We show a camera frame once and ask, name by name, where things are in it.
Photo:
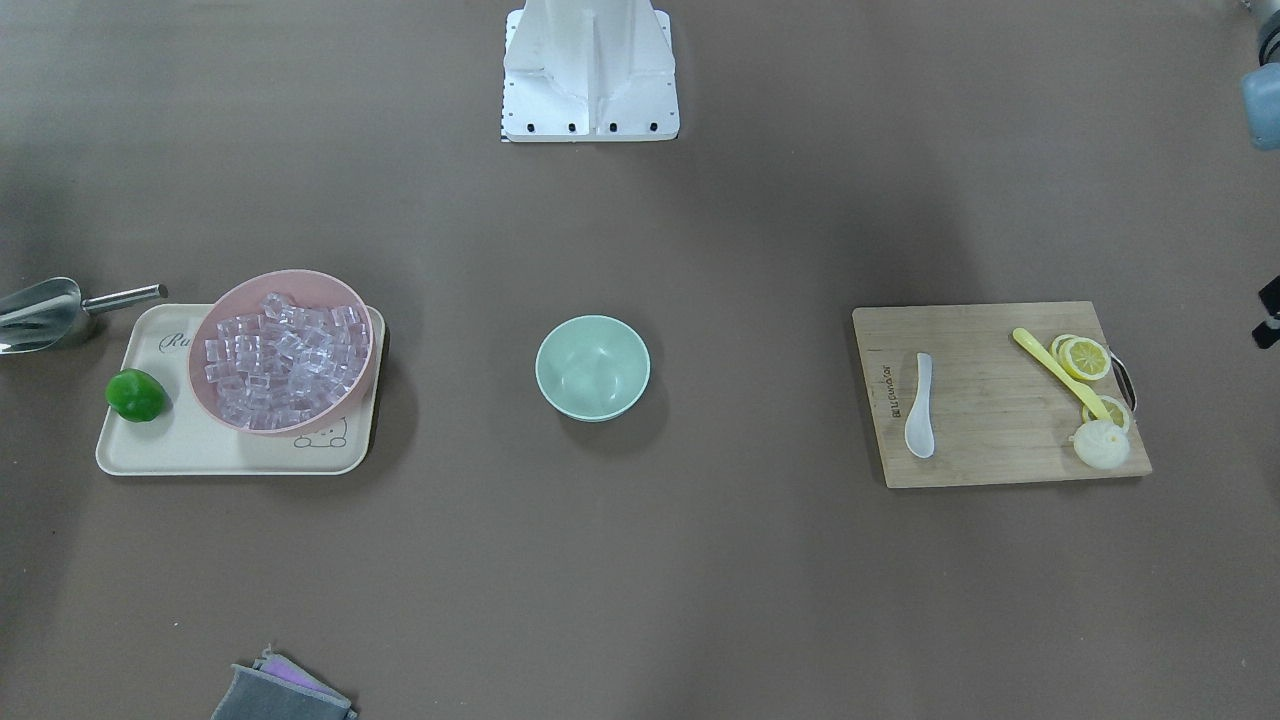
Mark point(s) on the white ceramic spoon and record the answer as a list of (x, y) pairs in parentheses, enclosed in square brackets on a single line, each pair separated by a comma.
[(918, 430)]

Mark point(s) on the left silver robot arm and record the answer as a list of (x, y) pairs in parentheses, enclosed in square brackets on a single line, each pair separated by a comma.
[(1260, 88)]

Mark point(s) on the mint green bowl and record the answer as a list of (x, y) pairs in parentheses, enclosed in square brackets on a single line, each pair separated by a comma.
[(592, 368)]

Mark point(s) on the pink bowl of ice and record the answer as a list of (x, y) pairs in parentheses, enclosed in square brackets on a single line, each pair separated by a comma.
[(285, 352)]

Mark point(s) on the yellow plastic spoon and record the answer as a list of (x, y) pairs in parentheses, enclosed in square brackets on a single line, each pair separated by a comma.
[(1084, 393)]

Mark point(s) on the steel ice scoop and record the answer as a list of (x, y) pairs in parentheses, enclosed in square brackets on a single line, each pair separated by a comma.
[(56, 314)]

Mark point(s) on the bamboo cutting board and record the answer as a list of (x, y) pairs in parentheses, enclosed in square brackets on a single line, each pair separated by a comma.
[(998, 416)]

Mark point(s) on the upper lemon slice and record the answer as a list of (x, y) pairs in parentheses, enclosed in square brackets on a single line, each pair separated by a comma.
[(1084, 359)]

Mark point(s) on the lemon slice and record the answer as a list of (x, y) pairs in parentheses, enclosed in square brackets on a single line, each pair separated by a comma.
[(1084, 359), (1119, 413)]

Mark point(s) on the beige serving tray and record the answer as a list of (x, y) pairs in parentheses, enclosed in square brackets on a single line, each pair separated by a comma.
[(186, 442)]

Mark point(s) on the white garlic bulb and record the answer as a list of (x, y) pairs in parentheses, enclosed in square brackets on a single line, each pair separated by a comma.
[(1101, 444)]

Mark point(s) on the lower lemon slice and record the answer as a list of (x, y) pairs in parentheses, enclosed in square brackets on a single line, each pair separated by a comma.
[(1119, 413)]

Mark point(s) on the grey folded cloth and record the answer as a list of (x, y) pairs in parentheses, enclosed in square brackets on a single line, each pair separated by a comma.
[(276, 687)]

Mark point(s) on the green lime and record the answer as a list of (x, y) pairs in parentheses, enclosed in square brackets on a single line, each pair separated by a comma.
[(136, 396)]

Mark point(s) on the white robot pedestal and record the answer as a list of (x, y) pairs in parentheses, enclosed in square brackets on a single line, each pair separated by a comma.
[(589, 71)]

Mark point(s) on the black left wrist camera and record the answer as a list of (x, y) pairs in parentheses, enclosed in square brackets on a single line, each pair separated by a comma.
[(1267, 333)]

